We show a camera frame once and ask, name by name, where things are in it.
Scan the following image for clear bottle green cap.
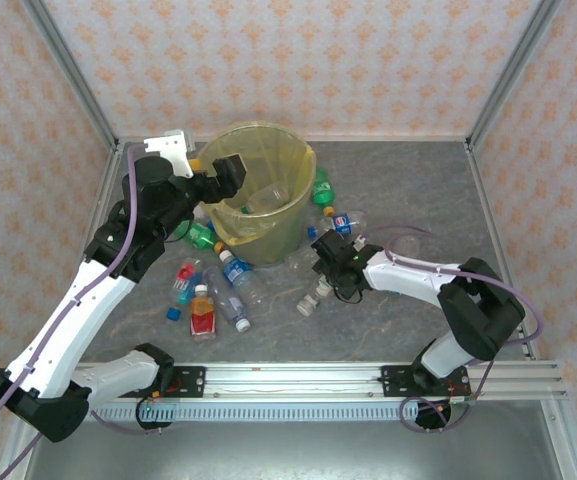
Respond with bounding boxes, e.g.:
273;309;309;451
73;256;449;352
240;183;290;216
296;277;334;318

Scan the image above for green bottle orange cap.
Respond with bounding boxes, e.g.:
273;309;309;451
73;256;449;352
174;219;227;254

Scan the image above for green Sprite bottle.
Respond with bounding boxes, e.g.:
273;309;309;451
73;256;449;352
311;167;337;217

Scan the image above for red teal label bottle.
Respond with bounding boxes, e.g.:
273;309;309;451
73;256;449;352
166;255;205;322

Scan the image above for bluish clear bottle white cap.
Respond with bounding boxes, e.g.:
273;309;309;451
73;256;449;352
201;265;253;334

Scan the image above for red yellow label bottle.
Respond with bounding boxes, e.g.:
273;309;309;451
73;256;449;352
189;283;218;342

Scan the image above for yellow plastic bin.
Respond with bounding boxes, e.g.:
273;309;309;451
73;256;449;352
195;122;318;266

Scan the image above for yellow plastic bin liner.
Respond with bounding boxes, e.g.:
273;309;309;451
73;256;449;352
195;121;318;247

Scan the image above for Pepsi label clear bottle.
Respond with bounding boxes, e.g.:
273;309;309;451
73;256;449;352
307;211;368;239

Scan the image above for grey metal sheet panel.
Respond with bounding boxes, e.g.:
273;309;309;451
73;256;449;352
0;419;577;480

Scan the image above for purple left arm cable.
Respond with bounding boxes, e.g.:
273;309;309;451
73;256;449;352
0;142;169;480

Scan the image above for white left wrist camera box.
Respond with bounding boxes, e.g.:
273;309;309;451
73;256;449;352
142;128;195;179

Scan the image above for aluminium table side rail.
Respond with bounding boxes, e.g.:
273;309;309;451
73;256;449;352
75;142;124;281
465;142;539;360

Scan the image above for aluminium mounting rail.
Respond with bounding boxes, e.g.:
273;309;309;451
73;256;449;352
70;362;568;401

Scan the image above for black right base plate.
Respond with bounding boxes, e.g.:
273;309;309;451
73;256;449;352
380;366;472;399

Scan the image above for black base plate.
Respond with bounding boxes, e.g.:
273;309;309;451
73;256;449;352
115;366;207;399
380;366;472;399

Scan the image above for aluminium table back rail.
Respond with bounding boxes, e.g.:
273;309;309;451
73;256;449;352
117;133;469;146

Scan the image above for grey slotted cable duct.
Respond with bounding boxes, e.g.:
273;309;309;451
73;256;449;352
87;402;474;422

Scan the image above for aluminium frame post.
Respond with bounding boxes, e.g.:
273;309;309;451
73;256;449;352
20;0;121;153
467;0;564;147

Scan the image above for small circuit board red wires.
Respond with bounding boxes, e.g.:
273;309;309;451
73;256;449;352
446;382;476;407

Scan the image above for black round cable port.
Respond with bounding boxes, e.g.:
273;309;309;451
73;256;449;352
135;399;175;432
414;399;453;434

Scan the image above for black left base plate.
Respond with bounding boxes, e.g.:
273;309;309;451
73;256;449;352
115;366;207;399

